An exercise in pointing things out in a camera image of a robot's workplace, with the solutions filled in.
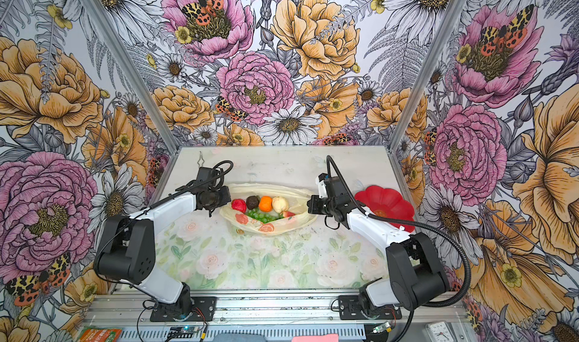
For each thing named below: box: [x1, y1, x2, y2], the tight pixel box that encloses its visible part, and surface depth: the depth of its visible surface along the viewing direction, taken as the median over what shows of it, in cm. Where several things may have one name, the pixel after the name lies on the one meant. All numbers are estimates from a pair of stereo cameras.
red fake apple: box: [231, 198, 247, 214], surface depth 96 cm
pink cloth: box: [291, 333, 340, 342], surface depth 71 cm
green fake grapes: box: [245, 207, 285, 224], surface depth 95 cm
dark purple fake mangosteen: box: [245, 195, 261, 210], surface depth 98 cm
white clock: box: [425, 320, 457, 342], surface depth 70 cm
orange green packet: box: [79, 327, 123, 342], surface depth 70 cm
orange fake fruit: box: [258, 195, 273, 213], surface depth 96 cm
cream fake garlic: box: [272, 195, 289, 214], surface depth 96 cm
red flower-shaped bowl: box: [354, 185, 416, 233], surface depth 101 cm
